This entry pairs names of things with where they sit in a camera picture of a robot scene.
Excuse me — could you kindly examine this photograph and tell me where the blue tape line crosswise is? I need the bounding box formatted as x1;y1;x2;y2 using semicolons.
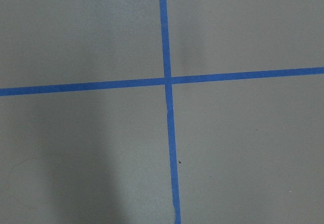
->
1;67;323;96

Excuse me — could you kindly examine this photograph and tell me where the blue tape line lengthwise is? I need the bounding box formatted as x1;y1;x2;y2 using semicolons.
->
159;0;181;223

